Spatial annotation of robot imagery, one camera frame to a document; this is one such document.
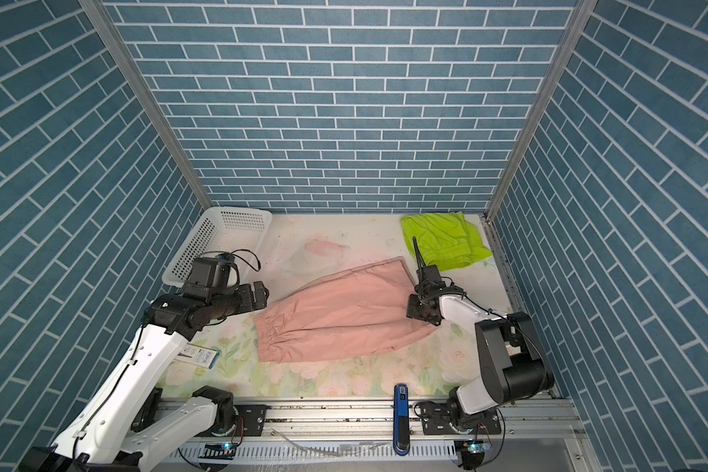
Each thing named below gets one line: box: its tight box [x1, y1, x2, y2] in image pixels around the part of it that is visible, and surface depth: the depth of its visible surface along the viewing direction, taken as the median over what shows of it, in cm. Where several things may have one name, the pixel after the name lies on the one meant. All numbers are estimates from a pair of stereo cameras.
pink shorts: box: [253, 257, 437, 362], surface depth 91 cm
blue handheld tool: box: [393, 383, 412, 457], surface depth 75 cm
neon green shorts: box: [401, 211, 493, 272], surface depth 113 cm
